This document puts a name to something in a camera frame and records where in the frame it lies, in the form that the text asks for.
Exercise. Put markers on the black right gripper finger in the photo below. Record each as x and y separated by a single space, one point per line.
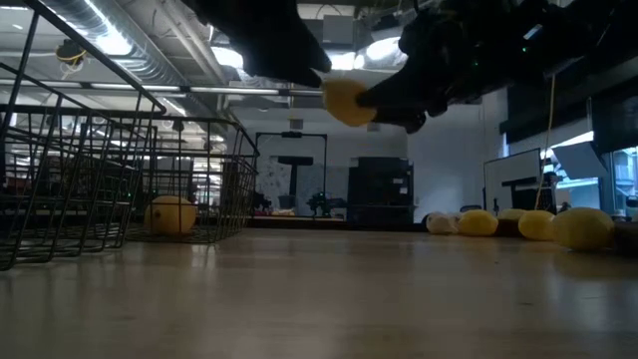
409 90
404 119

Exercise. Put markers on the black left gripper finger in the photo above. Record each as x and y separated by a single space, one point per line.
289 60

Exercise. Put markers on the white garlic bulb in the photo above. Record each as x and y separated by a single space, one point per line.
439 224

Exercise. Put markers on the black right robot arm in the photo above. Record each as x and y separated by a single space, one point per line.
573 30

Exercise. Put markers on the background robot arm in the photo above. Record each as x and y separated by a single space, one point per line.
321 204

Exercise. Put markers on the ceiling light panel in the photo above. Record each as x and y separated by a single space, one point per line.
228 57
344 61

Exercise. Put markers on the grey ceiling box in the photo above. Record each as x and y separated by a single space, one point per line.
339 30

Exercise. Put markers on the silver ceiling conduit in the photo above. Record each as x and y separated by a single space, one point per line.
224 90

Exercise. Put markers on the black cabinet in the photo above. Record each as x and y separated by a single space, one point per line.
379 192

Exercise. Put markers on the white angled panel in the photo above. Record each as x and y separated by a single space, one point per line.
578 159

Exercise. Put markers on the grey wall vent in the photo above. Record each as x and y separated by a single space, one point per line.
375 128
296 124

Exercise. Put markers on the black stand frame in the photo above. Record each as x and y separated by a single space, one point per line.
291 134

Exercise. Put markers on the black pedestal stand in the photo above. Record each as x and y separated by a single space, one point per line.
294 161

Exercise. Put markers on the white board black frame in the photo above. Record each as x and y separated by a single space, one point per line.
513 164

